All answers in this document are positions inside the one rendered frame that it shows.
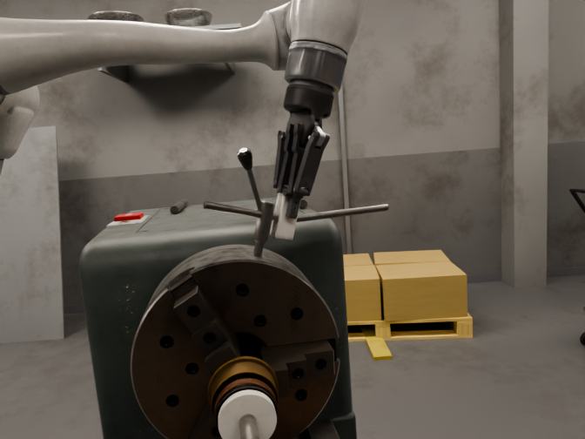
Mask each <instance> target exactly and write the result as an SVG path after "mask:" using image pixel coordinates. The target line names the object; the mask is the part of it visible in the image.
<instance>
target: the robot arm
mask: <svg viewBox="0 0 585 439"><path fill-rule="evenodd" d="M363 4H364V0H292V1H291V2H289V3H286V4H284V5H281V6H279V7H277V8H274V9H272V10H267V11H265V12H264V14H263V16H262V17H261V18H260V20H259V21H258V22H257V23H255V24H253V25H251V26H248V27H245V28H240V29H235V30H208V29H200V28H191V27H183V26H174V25H166V24H150V23H141V22H132V21H116V20H41V19H17V18H5V17H0V177H1V172H2V169H3V162H4V159H9V158H11V157H12V156H13V155H14V154H15V153H16V152H17V150H18V147H19V146H20V144H21V142H22V140H23V138H24V135H25V133H26V132H27V130H28V128H29V126H30V124H31V122H32V120H33V119H34V118H35V116H36V115H37V112H38V109H39V105H40V95H39V90H38V87H37V85H38V84H42V83H45V82H48V81H51V80H53V79H56V78H60V77H63V76H66V75H70V74H72V73H76V72H80V71H87V70H90V69H96V68H102V67H109V66H119V65H136V64H217V63H241V62H260V63H263V64H266V65H267V66H269V67H270V68H271V69H272V70H273V71H286V72H285V81H286V82H287V83H288V84H289V85H288V86H287V87H286V95H285V100H284V108H285V109H286V110H287V111H289V112H290V113H291V115H290V118H289V120H288V122H287V125H286V129H285V130H284V131H281V130H279V131H278V135H277V136H278V148H277V155H276V163H275V170H274V178H273V188H276V189H277V194H278V197H277V201H276V206H275V210H274V212H275V213H279V219H278V221H277V220H273V221H272V226H271V231H270V235H271V236H274V237H275V239H280V240H293V235H294V231H295V227H296V222H297V218H298V213H299V205H300V201H301V199H303V198H304V196H309V195H310V194H311V191H312V188H313V183H314V180H315V177H316V174H317V171H318V169H319V163H320V161H321V158H322V155H323V151H324V149H325V148H326V145H327V143H328V141H329V139H330V135H329V134H327V133H324V132H323V131H322V130H321V129H322V119H323V118H329V117H330V115H331V111H332V107H333V100H334V95H333V93H335V92H338V91H340V88H341V84H342V79H343V76H344V71H345V67H346V62H347V56H348V52H349V50H350V47H351V45H352V43H353V41H354V39H355V37H356V34H357V31H358V28H359V25H360V18H361V14H362V10H363Z"/></svg>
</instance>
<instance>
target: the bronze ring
mask: <svg viewBox="0 0 585 439"><path fill-rule="evenodd" d="M243 390H256V391H259V392H261V393H263V394H265V395H267V396H268V397H269V398H270V399H271V401H272V403H273V405H274V408H275V411H276V415H277V418H278V406H279V396H278V394H279V383H278V379H277V376H276V375H275V373H274V371H273V369H272V368H271V367H270V366H269V365H268V364H267V363H266V362H264V361H262V360H260V359H259V358H256V357H251V356H240V357H236V358H232V359H231V360H229V361H226V362H225V363H223V364H222V365H221V366H219V367H218V368H217V369H216V371H215V372H214V373H213V375H212V378H211V380H210V382H209V385H208V401H209V403H210V406H211V408H212V415H213V418H214V420H215V422H216V425H217V428H218V429H219V420H218V418H219V411H220V408H221V406H222V405H223V403H224V402H225V401H226V399H227V398H229V397H230V396H231V395H233V394H235V393H237V392H239V391H243Z"/></svg>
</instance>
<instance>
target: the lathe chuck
mask: <svg viewBox="0 0 585 439"><path fill-rule="evenodd" d="M253 250H254V249H248V248H228V249H222V250H218V251H214V252H210V253H206V254H203V255H200V256H199V257H197V258H195V259H193V260H190V261H188V262H186V263H185V264H184V265H183V266H181V267H179V268H178V269H177V270H175V271H174V272H173V273H172V274H171V275H170V276H169V277H167V278H166V280H165V281H164V282H163V283H162V284H161V285H160V287H159V288H158V289H157V291H156V292H155V294H154V295H153V296H152V298H151V300H150V302H149V304H148V306H147V309H146V310H145V313H144V316H143V318H142V320H141V322H140V324H139V326H138V330H137V332H136V334H135V337H134V341H133V344H132V348H131V383H132V387H133V390H134V394H135V396H136V398H137V401H138V405H139V407H140V408H141V409H142V411H143V413H144V414H145V417H146V418H147V419H148V421H149V422H150V423H151V425H152V426H153V427H154V428H155V429H156V430H157V431H158V432H159V433H160V434H161V435H162V436H164V437H165V438H166V439H188V438H189V435H190V434H191V432H192V429H193V427H194V425H195V423H196V421H197V420H198V417H199V415H200V413H201V411H202V409H203V407H204V406H205V403H206V401H207V399H208V385H209V382H210V380H211V378H212V375H213V373H212V371H211V370H210V369H209V368H208V367H207V366H206V365H205V356H204V355H203V353H202V352H201V351H200V349H199V348H198V347H197V345H196V344H195V343H194V341H193V340H192V332H191V331H190V329H189V328H188V327H187V326H186V325H185V323H184V322H183V321H182V319H181V318H180V317H179V316H178V314H177V313H176V311H175V310H174V309H173V308H174V305H175V301H176V299H175V297H174V296H173V295H172V293H171V292H170V291H171V289H170V287H171V286H172V285H174V284H175V283H177V282H178V281H180V280H182V279H183V278H184V277H185V276H187V275H188V274H191V275H192V277H193V278H194V280H195V281H196V282H197V283H198V284H199V286H200V287H201V288H202V290H203V291H204V292H205V294H206V296H207V297H208V298H209V300H210V301H211V302H212V304H213V305H214V307H215V308H216V309H217V310H218V311H219V313H220V314H221V316H222V317H223V318H224V320H225V321H226V323H227V324H228V325H229V327H230V328H231V329H232V331H233V332H234V333H235V334H237V333H245V334H252V335H254V336H256V337H258V338H259V339H260V340H262V341H263V342H264V344H265V345H266V346H267V347H272V346H279V345H286V344H293V343H300V342H307V341H320V340H327V339H334V338H339V337H340V336H339V332H338V329H337V325H336V322H335V320H334V318H333V314H332V312H331V310H330V309H329V307H328V305H327V304H326V302H325V301H324V299H323V298H322V297H321V295H320V294H319V293H318V291H317V290H316V289H315V288H314V286H313V285H312V284H311V282H310V281H309V280H308V279H307V278H306V277H305V275H304V274H303V273H301V272H300V271H299V270H298V269H297V268H296V267H294V266H293V265H292V264H290V263H289V262H287V261H285V260H283V259H281V258H280V257H278V256H275V255H273V254H270V253H266V252H263V253H262V255H264V256H265V257H266V258H259V257H254V256H251V255H248V253H253ZM339 370H340V359H339V358H337V361H335V362H334V372H335V375H328V376H321V377H315V378H309V379H308V386H305V387H298V388H289V393H290V395H289V396H286V397H280V398H279V406H278V418H277V424H276V428H275V430H274V432H273V433H272V435H271V437H270V438H269V439H293V438H295V437H296V436H298V435H299V434H300V433H301V432H303V431H304V430H305V429H306V428H307V427H308V426H309V425H310V424H311V423H312V422H313V421H314V420H315V419H316V417H317V416H318V415H319V413H320V412H321V411H322V409H323V408H324V407H325V406H326V403H327V401H328V400H329V398H330V396H331V394H332V392H333V389H334V386H335V383H336V381H337V377H338V373H339Z"/></svg>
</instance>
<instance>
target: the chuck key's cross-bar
mask: <svg viewBox="0 0 585 439"><path fill-rule="evenodd" d="M203 208H204V209H209V210H214V211H220V212H225V213H235V214H240V215H245V216H251V217H256V218H260V217H261V216H262V212H261V210H256V209H251V208H246V207H241V206H232V205H227V204H221V203H217V202H211V201H205V202H204V204H203ZM388 208H389V207H388V205H387V204H385V205H377V206H363V207H356V208H349V209H341V210H334V211H326V212H319V213H305V214H298V218H297V222H302V221H308V220H322V219H329V218H336V217H342V216H349V215H356V214H363V213H376V212H383V211H387V210H388ZM278 219H279V213H273V216H272V220H277V221H278Z"/></svg>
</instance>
